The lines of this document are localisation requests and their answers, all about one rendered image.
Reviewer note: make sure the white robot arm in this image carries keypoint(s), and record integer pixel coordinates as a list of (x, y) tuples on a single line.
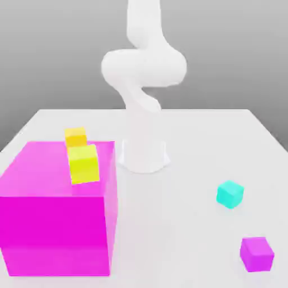
[(144, 67)]

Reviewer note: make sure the small yellow cube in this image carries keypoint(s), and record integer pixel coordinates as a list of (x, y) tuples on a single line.
[(83, 165)]

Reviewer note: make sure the small orange cube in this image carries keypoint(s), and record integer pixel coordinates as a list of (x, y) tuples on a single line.
[(75, 136)]

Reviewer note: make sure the small cyan cube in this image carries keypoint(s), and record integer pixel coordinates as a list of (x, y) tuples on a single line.
[(230, 194)]

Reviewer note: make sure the small purple cube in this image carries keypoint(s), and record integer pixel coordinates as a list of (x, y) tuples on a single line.
[(257, 254)]

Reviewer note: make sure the large magenta box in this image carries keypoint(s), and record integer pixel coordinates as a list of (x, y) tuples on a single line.
[(51, 229)]

